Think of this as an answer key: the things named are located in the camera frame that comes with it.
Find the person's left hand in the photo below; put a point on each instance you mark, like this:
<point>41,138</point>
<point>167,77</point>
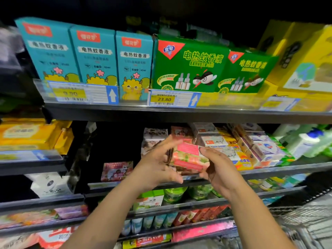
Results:
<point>153,168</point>

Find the person's right hand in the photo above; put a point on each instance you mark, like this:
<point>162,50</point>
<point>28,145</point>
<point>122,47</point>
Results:
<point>223,176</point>

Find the stack of yellow soap boxes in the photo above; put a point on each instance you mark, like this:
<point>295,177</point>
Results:
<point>244,160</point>

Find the stack of white orange soap boxes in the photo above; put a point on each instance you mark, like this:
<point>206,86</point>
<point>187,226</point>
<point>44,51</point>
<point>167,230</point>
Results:
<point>212,140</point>

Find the stack of white purple soap boxes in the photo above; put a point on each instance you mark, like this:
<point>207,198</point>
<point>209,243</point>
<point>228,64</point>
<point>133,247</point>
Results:
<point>264,150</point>

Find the stack of green soap boxes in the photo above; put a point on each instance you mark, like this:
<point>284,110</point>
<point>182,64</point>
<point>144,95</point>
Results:
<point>286,153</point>

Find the white hand sanitizer bottle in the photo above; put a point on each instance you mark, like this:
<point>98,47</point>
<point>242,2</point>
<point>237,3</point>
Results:
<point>301,145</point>
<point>285,130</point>

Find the stack of yellow soap cartons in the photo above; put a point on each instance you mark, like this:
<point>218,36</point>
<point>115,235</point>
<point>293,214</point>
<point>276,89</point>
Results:
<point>26,134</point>

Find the person's left forearm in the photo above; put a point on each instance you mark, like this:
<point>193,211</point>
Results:
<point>103,217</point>

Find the person's right forearm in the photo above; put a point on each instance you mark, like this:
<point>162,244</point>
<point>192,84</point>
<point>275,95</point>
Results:
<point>264,220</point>

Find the green white carton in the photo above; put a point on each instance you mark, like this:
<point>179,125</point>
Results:
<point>150,200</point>

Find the row of red tubes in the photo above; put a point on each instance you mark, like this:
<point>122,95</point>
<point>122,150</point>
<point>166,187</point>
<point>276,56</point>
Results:
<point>202,214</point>

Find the row of blue white tubes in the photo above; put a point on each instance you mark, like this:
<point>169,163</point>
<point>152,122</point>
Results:
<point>150,221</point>

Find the pink flat pack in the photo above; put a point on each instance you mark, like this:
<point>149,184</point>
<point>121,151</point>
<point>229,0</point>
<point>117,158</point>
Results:
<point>202,230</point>

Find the yellow red flat pack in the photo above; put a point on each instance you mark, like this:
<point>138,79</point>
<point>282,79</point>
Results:
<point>148,240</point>

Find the white blue price tag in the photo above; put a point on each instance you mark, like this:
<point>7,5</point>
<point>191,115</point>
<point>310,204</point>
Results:
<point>83,93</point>
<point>277,103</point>
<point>171,99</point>

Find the white printed small cartons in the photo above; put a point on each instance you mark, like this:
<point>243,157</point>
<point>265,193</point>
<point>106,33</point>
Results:
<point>49,186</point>

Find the teal box yellow cartoon print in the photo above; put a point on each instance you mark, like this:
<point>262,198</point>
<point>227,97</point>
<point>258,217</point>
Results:
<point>134,62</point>

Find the green box mosquito print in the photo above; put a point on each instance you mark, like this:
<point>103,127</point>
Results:
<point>186,62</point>
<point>249,70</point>

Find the flat yellow box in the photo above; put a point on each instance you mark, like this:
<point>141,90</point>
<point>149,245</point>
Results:
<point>311,101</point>

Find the red white packet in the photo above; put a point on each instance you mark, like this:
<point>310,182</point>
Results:
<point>54,237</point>

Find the row of pink orange packets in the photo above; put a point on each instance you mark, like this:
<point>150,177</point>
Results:
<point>41,216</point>

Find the white blue price strip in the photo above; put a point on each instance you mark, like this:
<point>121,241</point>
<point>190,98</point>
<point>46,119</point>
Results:
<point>31,155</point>

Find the teal box pink flower print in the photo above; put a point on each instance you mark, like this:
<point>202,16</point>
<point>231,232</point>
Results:
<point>93,57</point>
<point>46,49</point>

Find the row of dark green packs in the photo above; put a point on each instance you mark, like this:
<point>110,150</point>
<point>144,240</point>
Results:
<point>176,31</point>

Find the large yellow box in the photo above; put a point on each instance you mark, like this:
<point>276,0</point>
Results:
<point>301,54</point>

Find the dark green packets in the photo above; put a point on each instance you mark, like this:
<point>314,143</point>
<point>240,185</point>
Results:
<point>15,103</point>

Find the pile of colourful packets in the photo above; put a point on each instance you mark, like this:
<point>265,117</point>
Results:
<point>18,241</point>

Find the stack of white plastic packs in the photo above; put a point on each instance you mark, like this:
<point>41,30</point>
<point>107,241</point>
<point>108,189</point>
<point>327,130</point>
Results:
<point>10,49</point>

